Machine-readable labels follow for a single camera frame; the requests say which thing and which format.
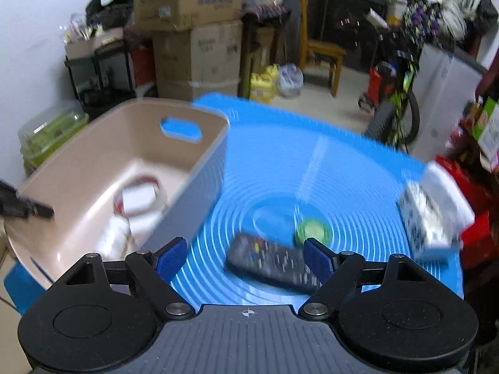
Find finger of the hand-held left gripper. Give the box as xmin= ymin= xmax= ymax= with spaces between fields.
xmin=0 ymin=181 xmax=55 ymax=219

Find beige plastic storage bin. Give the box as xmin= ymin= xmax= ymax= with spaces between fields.
xmin=6 ymin=98 xmax=230 ymax=289

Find floral cloth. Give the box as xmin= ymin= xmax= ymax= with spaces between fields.
xmin=403 ymin=0 xmax=445 ymax=43

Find open cardboard box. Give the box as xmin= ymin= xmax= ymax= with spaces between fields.
xmin=133 ymin=0 xmax=244 ymax=32

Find clear plastic bag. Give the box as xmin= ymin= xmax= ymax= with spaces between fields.
xmin=278 ymin=63 xmax=304 ymax=98

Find black remote control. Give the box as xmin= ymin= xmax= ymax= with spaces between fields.
xmin=226 ymin=233 xmax=332 ymax=295

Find dark wooden side table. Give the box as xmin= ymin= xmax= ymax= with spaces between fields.
xmin=238 ymin=8 xmax=291 ymax=100

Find green container with clear lid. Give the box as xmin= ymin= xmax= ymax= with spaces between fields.
xmin=17 ymin=103 xmax=90 ymax=168

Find blue silicone mat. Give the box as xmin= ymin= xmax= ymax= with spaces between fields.
xmin=6 ymin=93 xmax=464 ymax=312

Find white pill bottle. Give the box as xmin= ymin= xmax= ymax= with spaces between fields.
xmin=95 ymin=218 xmax=131 ymax=258

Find yellow plastic bottle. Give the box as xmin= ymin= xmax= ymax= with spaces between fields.
xmin=249 ymin=64 xmax=279 ymax=104

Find red gift boxes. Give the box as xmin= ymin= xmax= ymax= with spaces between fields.
xmin=434 ymin=156 xmax=492 ymax=269

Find white tissue box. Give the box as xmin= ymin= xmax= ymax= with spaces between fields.
xmin=398 ymin=161 xmax=474 ymax=261

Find green black bicycle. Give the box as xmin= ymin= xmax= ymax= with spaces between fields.
xmin=359 ymin=8 xmax=422 ymax=152

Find white chest freezer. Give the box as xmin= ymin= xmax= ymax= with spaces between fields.
xmin=409 ymin=43 xmax=488 ymax=160

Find wooden chair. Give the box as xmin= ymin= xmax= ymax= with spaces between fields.
xmin=298 ymin=0 xmax=347 ymax=98

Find large sealed cardboard box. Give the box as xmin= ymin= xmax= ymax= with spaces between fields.
xmin=152 ymin=21 xmax=244 ymax=102

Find black metal cart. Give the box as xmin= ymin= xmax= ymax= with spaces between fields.
xmin=64 ymin=41 xmax=137 ymax=108

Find green white carton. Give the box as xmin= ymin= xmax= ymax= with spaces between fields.
xmin=473 ymin=97 xmax=499 ymax=172

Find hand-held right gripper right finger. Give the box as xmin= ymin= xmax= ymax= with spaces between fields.
xmin=298 ymin=237 xmax=429 ymax=319

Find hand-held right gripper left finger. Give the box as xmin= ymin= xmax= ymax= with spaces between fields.
xmin=58 ymin=237 xmax=196 ymax=319

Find beige tray box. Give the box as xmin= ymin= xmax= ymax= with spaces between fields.
xmin=64 ymin=27 xmax=125 ymax=61

